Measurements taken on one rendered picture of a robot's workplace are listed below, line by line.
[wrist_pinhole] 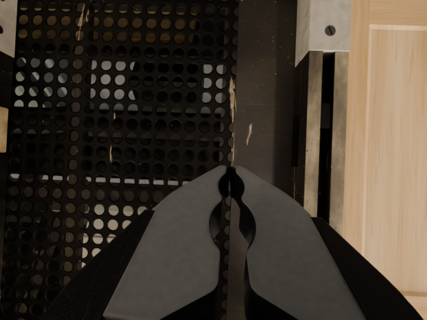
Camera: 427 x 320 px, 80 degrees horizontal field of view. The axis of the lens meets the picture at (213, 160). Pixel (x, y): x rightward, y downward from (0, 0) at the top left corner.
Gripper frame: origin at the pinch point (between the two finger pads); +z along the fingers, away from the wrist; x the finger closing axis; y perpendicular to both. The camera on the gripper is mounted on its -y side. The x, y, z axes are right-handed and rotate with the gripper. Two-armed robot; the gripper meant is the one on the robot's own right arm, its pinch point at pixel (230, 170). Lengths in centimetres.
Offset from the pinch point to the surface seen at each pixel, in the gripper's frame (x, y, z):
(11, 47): -38, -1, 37
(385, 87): 26.8, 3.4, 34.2
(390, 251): 28.3, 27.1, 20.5
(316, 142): 13.5, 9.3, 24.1
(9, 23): -38, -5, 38
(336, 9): 15.8, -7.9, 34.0
